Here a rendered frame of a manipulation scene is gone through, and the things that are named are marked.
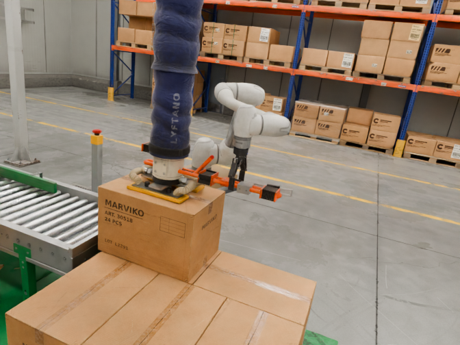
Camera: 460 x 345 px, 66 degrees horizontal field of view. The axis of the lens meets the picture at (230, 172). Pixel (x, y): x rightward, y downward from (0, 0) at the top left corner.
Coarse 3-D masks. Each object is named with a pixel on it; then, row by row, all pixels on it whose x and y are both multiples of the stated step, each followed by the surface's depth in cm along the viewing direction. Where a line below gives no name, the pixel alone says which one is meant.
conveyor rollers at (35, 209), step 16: (0, 192) 260; (16, 192) 264; (32, 192) 273; (48, 192) 276; (0, 208) 240; (16, 208) 242; (32, 208) 244; (48, 208) 246; (64, 208) 249; (80, 208) 252; (96, 208) 255; (16, 224) 224; (32, 224) 225; (48, 224) 226; (64, 224) 228; (96, 224) 240; (64, 240) 216; (80, 240) 215
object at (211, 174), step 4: (200, 172) 187; (204, 172) 190; (208, 172) 191; (212, 172) 192; (216, 172) 189; (200, 176) 185; (204, 176) 184; (208, 176) 183; (212, 176) 184; (216, 176) 189; (200, 180) 186; (204, 180) 186; (208, 180) 185; (212, 180) 185; (208, 184) 185; (212, 184) 186
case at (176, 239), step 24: (120, 192) 189; (192, 192) 201; (216, 192) 205; (120, 216) 192; (144, 216) 186; (168, 216) 180; (192, 216) 174; (216, 216) 205; (120, 240) 197; (144, 240) 190; (168, 240) 184; (192, 240) 179; (216, 240) 214; (144, 264) 195; (168, 264) 188; (192, 264) 187
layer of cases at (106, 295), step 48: (48, 288) 170; (96, 288) 174; (144, 288) 178; (192, 288) 183; (240, 288) 188; (288, 288) 193; (48, 336) 144; (96, 336) 146; (144, 336) 149; (192, 336) 152; (240, 336) 155; (288, 336) 159
